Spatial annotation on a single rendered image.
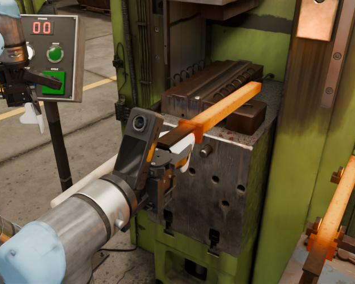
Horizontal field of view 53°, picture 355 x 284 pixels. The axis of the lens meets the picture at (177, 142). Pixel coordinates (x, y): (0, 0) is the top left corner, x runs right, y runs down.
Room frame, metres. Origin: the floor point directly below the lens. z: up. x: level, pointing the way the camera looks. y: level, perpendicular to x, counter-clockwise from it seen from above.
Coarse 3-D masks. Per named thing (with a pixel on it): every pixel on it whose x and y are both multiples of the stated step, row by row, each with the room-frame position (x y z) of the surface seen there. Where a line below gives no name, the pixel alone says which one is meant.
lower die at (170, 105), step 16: (224, 64) 1.35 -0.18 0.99; (256, 64) 1.34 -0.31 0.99; (192, 80) 1.20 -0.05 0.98; (208, 80) 1.15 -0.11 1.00; (224, 80) 1.15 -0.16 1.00; (240, 80) 1.17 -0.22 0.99; (176, 96) 1.04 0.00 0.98; (208, 96) 1.03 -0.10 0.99; (224, 96) 1.03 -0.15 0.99; (176, 112) 1.04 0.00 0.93; (192, 112) 1.01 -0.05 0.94
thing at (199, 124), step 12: (252, 84) 0.84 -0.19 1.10; (228, 96) 0.74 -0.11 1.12; (240, 96) 0.74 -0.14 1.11; (252, 96) 0.80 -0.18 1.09; (216, 108) 0.66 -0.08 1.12; (228, 108) 0.68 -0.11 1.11; (180, 120) 0.57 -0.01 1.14; (192, 120) 0.59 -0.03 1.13; (204, 120) 0.59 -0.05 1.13; (216, 120) 0.63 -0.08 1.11; (168, 132) 0.52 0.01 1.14; (180, 132) 0.53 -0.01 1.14; (192, 132) 0.56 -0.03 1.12; (204, 132) 0.58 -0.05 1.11; (168, 144) 0.48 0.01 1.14
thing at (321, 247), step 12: (348, 168) 0.69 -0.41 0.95; (348, 180) 0.64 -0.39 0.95; (336, 192) 0.60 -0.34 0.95; (348, 192) 0.60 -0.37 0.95; (336, 204) 0.56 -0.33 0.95; (336, 216) 0.53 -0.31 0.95; (324, 228) 0.49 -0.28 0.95; (336, 228) 0.49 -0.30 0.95; (312, 240) 0.46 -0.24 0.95; (324, 240) 0.46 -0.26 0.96; (312, 252) 0.42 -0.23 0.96; (324, 252) 0.42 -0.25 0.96; (312, 264) 0.40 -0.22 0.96; (312, 276) 0.38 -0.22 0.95
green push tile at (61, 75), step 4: (44, 72) 1.12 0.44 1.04; (48, 72) 1.12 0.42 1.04; (52, 72) 1.11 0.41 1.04; (56, 72) 1.11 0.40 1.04; (60, 72) 1.11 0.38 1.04; (64, 72) 1.11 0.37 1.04; (56, 76) 1.11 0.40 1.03; (60, 76) 1.11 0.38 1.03; (64, 76) 1.11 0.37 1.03; (60, 80) 1.10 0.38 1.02; (64, 80) 1.10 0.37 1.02; (64, 84) 1.10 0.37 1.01; (44, 88) 1.09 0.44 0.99; (48, 88) 1.09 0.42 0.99; (64, 88) 1.09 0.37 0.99; (44, 92) 1.08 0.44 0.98; (48, 92) 1.08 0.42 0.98; (52, 92) 1.08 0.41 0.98; (56, 92) 1.08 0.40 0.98; (60, 92) 1.08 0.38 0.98; (64, 92) 1.09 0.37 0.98
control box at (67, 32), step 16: (32, 16) 1.22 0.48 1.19; (48, 16) 1.22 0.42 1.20; (64, 16) 1.21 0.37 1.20; (32, 32) 1.19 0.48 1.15; (48, 32) 1.19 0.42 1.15; (64, 32) 1.18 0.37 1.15; (80, 32) 1.21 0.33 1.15; (32, 48) 1.16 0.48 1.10; (48, 48) 1.16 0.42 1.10; (64, 48) 1.16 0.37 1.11; (80, 48) 1.19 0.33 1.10; (32, 64) 1.14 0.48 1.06; (48, 64) 1.14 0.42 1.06; (64, 64) 1.13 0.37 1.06; (80, 64) 1.17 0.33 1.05; (80, 80) 1.15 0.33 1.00; (0, 96) 1.10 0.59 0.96; (48, 96) 1.08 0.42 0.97; (64, 96) 1.08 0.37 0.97; (80, 96) 1.13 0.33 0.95
